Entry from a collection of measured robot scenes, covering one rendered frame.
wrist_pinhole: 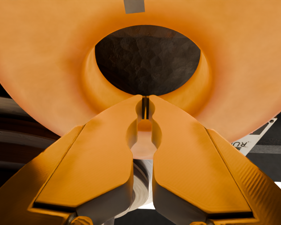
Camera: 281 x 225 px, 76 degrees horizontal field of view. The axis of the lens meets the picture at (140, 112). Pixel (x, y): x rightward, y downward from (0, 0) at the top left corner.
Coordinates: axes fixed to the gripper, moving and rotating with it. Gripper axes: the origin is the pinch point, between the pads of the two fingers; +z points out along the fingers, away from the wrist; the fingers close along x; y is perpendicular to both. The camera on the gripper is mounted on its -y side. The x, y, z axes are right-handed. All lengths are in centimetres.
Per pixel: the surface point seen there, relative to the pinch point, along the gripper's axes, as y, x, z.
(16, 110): 4.7, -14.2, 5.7
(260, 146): 331, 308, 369
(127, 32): -2.0, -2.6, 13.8
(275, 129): 501, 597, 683
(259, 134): 21.2, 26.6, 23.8
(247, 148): 27.8, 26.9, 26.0
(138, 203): 30.7, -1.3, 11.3
